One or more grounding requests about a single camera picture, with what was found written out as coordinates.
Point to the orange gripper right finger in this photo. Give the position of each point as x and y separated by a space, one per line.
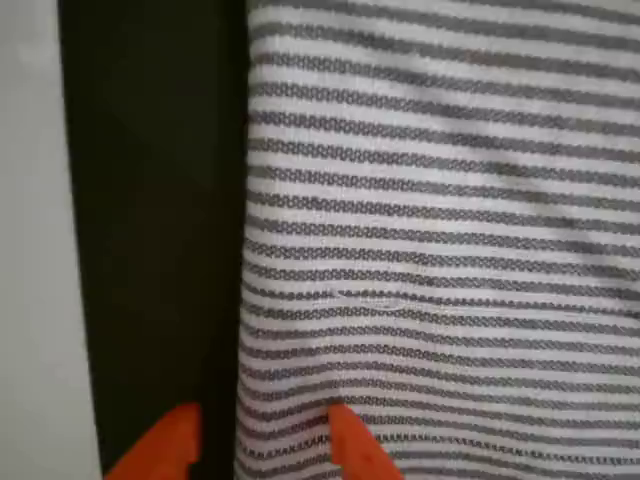
357 445

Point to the striped white cloth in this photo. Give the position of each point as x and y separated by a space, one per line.
440 225

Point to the black desk mat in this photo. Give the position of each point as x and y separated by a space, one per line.
155 200

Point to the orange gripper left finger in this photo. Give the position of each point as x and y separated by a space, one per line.
160 445

